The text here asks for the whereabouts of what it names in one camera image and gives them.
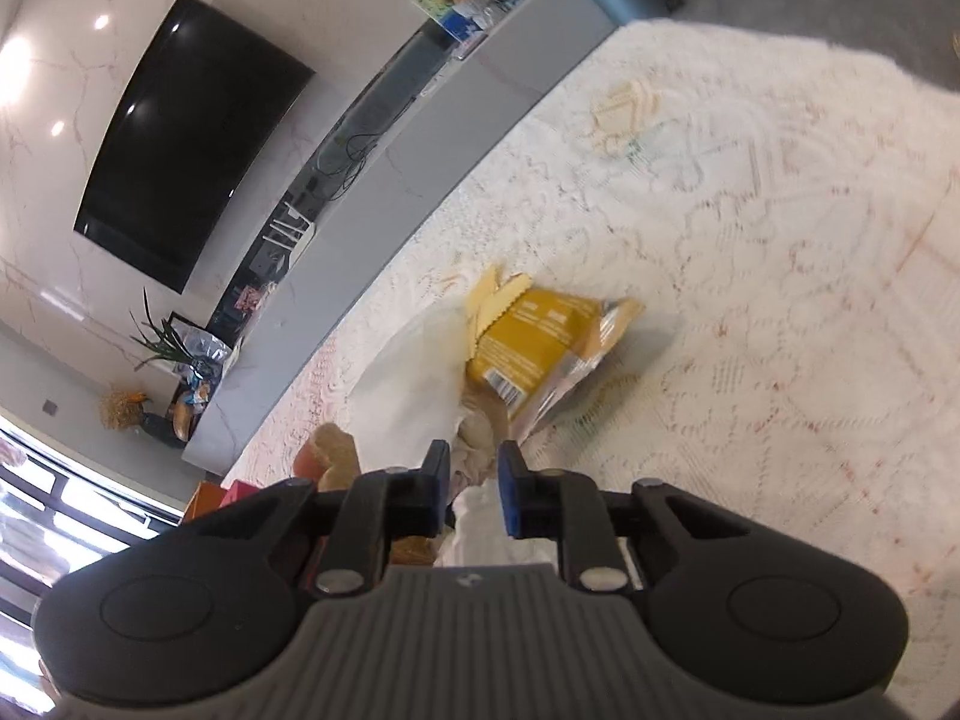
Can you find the pile of snack bags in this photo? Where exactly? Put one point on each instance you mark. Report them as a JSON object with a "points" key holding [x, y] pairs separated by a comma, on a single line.
{"points": [[206, 360]]}

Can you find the white router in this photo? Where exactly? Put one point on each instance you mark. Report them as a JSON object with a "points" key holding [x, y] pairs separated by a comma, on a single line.
{"points": [[289, 240]]}

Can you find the brown towel plush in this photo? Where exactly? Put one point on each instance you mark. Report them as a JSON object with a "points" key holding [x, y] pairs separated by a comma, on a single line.
{"points": [[330, 454]]}

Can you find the pink photo card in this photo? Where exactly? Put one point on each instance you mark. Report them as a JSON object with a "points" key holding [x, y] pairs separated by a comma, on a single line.
{"points": [[249, 298]]}

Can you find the grey soundbar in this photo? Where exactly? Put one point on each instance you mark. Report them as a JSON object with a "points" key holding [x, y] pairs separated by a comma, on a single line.
{"points": [[409, 82]]}

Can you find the whitish plastic bag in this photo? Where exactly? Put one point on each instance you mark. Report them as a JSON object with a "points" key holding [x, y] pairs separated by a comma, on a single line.
{"points": [[420, 382]]}

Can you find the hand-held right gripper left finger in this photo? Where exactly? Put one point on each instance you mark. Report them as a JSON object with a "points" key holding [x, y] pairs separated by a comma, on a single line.
{"points": [[435, 487]]}

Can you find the red lidded container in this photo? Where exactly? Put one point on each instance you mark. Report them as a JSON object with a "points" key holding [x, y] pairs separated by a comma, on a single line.
{"points": [[238, 493]]}

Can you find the vase of yellow dried flowers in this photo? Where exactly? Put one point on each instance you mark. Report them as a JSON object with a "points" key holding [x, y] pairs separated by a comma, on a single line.
{"points": [[127, 409]]}

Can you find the yellow snack packet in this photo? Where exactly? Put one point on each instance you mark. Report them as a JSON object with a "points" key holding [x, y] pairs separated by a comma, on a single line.
{"points": [[532, 337]]}

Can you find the bread loaf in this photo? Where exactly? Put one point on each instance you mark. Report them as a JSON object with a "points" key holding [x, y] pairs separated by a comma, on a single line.
{"points": [[184, 420]]}

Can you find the orange cardboard box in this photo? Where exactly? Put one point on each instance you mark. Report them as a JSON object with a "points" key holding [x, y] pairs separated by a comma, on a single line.
{"points": [[202, 502]]}

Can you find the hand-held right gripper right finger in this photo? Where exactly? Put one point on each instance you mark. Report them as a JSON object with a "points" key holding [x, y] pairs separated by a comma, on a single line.
{"points": [[511, 487]]}

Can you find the white lace tablecloth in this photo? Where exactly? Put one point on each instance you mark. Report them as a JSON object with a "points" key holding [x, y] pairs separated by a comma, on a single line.
{"points": [[750, 277]]}

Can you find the black television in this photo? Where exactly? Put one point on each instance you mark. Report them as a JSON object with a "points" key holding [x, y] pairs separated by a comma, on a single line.
{"points": [[187, 135]]}

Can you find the green plant in glass vase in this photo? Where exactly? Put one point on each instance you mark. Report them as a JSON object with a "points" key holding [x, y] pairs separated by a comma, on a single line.
{"points": [[161, 341]]}

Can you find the window with dark frame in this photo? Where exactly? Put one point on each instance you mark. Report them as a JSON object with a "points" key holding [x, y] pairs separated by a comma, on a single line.
{"points": [[45, 540]]}

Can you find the marble tv cabinet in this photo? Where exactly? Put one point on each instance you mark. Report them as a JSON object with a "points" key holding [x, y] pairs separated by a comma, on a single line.
{"points": [[450, 142]]}

